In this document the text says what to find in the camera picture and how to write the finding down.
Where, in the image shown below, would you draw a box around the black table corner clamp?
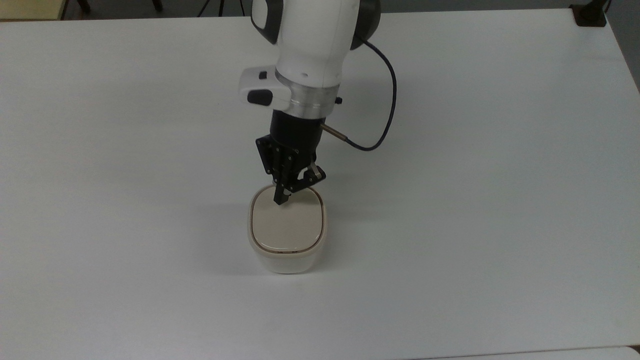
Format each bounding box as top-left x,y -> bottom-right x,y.
570,0 -> 612,28

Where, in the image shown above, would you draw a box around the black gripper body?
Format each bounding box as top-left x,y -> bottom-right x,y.
269,110 -> 327,166

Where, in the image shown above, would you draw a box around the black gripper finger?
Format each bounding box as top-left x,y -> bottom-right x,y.
255,135 -> 301,206
291,161 -> 327,194

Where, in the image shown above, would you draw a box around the dark gripper cable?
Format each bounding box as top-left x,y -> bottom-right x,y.
320,39 -> 398,152

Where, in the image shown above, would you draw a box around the cream plastic desktop trash bin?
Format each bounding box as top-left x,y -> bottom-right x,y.
248,184 -> 329,275

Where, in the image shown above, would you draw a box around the black tripod legs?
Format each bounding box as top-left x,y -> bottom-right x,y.
197,0 -> 247,18

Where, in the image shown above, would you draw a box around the beige push lid of bin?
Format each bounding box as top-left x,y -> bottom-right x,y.
251,187 -> 324,254

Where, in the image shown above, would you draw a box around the light wooden table top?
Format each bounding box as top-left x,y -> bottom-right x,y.
0,0 -> 69,22

